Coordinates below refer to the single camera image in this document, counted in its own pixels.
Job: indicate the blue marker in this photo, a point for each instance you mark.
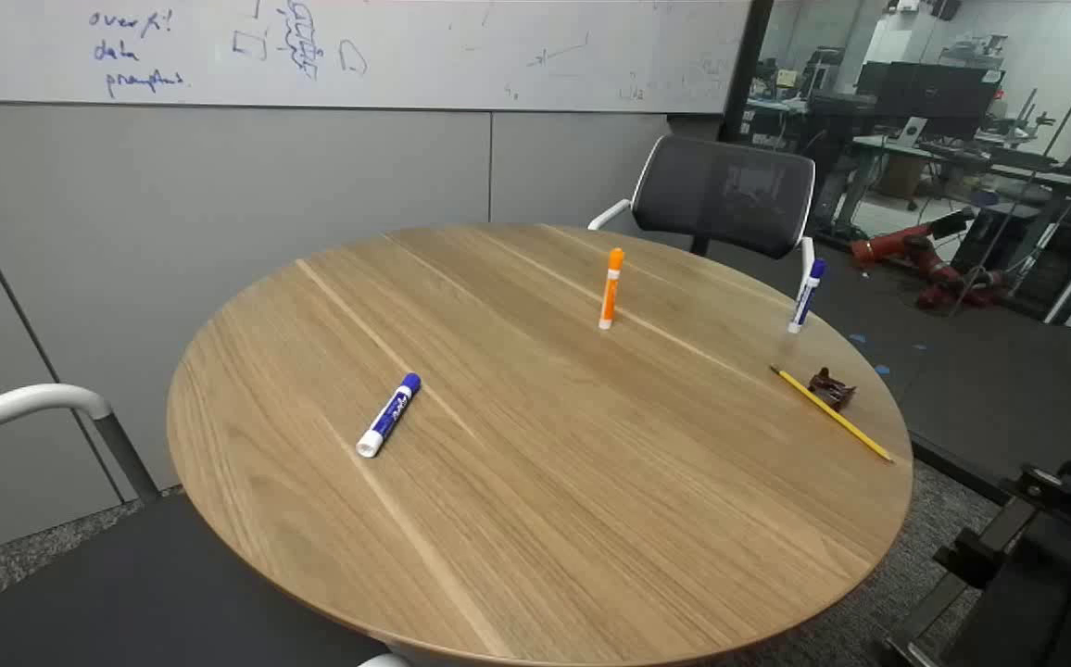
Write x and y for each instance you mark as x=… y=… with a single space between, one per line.
x=807 y=293
x=388 y=416

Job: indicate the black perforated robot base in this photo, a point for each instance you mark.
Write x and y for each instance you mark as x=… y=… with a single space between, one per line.
x=1007 y=596

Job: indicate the orange standing marker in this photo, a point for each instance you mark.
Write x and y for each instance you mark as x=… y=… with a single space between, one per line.
x=610 y=293

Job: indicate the blue standing marker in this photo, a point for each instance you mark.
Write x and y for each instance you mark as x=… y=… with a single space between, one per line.
x=807 y=293

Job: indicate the round wooden table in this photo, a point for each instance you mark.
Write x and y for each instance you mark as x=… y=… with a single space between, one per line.
x=554 y=493

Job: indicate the grey mesh office chair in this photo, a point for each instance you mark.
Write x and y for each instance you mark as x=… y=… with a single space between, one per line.
x=740 y=195

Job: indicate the yellow pencil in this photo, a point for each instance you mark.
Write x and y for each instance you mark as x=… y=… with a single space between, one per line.
x=831 y=413

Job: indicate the dark red binder clip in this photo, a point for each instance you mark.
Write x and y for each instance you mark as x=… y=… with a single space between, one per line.
x=831 y=391

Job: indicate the whiteboard with blue writing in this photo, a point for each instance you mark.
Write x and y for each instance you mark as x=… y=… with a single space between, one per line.
x=372 y=53

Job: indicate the red floor equipment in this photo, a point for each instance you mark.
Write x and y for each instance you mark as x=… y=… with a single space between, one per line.
x=918 y=248

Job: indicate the black background desk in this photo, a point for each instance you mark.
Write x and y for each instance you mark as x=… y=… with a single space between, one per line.
x=923 y=111

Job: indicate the white chair armrest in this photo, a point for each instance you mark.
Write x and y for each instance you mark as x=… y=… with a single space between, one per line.
x=46 y=397

